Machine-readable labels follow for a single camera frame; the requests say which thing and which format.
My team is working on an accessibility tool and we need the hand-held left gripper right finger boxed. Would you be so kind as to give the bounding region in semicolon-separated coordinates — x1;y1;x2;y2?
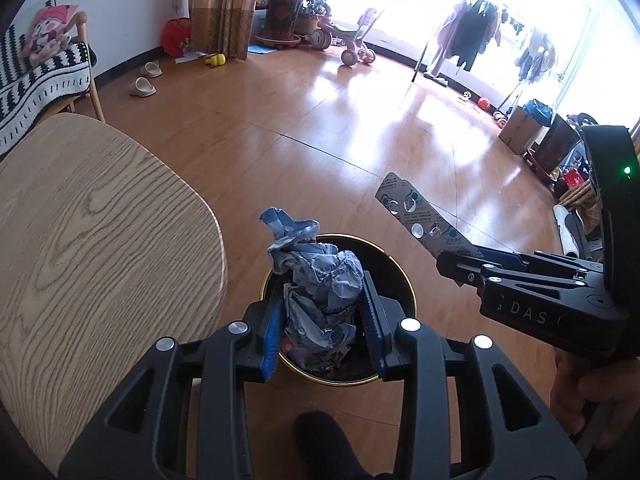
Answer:
361;271;587;480

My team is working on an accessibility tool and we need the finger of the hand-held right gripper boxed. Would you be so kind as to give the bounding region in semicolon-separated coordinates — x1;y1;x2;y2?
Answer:
436;251;589;308
472;245;606;281

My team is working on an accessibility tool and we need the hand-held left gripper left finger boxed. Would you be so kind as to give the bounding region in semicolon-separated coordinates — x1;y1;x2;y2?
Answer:
57;296;286;480

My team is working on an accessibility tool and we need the black bin with gold rim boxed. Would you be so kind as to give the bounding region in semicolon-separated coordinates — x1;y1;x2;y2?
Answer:
259;233;416;387

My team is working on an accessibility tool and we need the silver blister pack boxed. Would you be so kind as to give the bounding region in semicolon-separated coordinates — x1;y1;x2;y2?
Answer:
375;172;480;261

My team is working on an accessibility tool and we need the blue white paper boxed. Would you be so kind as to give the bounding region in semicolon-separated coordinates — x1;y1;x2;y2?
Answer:
259;206;365;351

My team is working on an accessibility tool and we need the person's right hand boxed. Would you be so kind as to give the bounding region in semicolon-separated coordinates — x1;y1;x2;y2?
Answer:
550;349;627;437

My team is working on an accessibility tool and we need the white shoe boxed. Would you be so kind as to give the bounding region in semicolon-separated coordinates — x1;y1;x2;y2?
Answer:
552;204;592;259

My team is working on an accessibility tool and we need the woven basket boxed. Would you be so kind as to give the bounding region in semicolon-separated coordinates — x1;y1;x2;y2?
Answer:
557;182;602;232

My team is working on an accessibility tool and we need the dark storage box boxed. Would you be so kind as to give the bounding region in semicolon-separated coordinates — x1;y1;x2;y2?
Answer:
529;115;583;176

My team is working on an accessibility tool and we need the person's foot in black sock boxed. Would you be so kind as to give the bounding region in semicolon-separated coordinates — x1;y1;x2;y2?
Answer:
294;411;376;480

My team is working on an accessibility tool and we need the cardboard box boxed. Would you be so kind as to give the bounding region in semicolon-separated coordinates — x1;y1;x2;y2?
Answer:
498;105;547;156

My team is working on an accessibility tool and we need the blue plastic bag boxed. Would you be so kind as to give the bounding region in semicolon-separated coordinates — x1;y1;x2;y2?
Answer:
522;99;556;127

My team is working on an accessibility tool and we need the clothes rack with clothes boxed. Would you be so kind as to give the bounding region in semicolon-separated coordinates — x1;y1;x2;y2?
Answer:
410;0;568;113

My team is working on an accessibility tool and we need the pink children's tricycle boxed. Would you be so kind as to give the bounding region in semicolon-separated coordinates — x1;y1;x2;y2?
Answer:
310;7;377;66

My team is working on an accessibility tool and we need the large potted plant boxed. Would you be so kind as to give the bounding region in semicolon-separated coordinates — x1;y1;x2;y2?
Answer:
256;0;366;52

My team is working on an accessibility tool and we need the red bag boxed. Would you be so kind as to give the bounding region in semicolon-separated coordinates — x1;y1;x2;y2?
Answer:
161;17;192;58

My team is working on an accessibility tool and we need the brown curtain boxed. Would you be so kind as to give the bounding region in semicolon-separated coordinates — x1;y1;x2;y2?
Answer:
189;0;264;61

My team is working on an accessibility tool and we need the wooden chair with patterned blanket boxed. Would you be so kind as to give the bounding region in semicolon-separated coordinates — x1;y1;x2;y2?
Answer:
0;25;97;157

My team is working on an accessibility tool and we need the pink plush toy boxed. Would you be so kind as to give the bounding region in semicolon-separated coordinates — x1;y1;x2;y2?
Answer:
20;4;82;68

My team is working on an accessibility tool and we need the wooden frame sofa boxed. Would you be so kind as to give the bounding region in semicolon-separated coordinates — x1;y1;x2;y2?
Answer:
62;10;107;123

